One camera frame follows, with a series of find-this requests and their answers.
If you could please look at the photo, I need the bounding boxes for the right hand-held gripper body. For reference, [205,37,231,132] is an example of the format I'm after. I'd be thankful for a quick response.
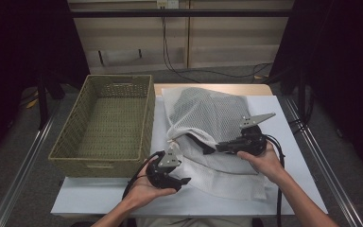
[236,112,277,157]

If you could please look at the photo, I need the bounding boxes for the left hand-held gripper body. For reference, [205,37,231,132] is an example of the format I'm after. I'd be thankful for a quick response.
[145,147,183,193]

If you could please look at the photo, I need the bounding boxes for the white mesh laundry bag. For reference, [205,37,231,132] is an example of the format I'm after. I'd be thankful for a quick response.
[161,86,268,201]

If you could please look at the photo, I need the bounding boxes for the green woven basket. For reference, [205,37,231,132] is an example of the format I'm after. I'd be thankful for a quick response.
[47,74,156,179]

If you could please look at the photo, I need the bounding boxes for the person's left hand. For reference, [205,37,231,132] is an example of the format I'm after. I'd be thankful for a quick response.
[122,159,178,211]

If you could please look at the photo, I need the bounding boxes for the person's right hand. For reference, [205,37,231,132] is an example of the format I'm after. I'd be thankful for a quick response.
[236,145,289,185]

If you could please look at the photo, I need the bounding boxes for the person's beige pants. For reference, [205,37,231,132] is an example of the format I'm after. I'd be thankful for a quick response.
[136,216,253,227]

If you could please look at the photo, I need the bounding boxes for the black metal stand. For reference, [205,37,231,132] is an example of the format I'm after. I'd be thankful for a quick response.
[296,0,313,124]
[36,72,65,131]

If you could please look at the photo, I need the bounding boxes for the white table mat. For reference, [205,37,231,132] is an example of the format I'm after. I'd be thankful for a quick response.
[50,95,329,218]

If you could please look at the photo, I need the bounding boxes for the black curtain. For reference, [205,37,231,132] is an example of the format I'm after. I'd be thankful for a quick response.
[0,0,89,165]
[268,0,363,181]

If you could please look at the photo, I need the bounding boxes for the small yellow object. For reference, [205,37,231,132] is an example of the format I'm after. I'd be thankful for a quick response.
[25,89,41,110]

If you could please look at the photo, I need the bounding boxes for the white power outlet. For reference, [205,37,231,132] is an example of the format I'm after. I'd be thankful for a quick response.
[156,0,180,9]

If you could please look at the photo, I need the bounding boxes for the left hand-held gripper cable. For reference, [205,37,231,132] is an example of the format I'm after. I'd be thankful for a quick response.
[121,149,166,201]

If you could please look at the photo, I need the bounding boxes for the hand-held gripper cable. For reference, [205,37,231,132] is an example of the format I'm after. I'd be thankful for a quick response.
[264,133,286,227]
[121,149,166,201]

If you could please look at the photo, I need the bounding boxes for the right hand-held gripper cable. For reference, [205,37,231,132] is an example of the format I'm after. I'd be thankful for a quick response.
[264,133,286,227]

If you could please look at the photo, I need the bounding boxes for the black floor cable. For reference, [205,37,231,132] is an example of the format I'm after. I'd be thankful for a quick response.
[287,116,313,136]

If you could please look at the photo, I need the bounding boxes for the metal floor rail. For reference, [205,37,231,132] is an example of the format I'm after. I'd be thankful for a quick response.
[283,97,363,227]
[0,100,61,227]

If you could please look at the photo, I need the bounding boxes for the black wall cable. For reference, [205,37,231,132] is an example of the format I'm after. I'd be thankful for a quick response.
[161,6,273,83]

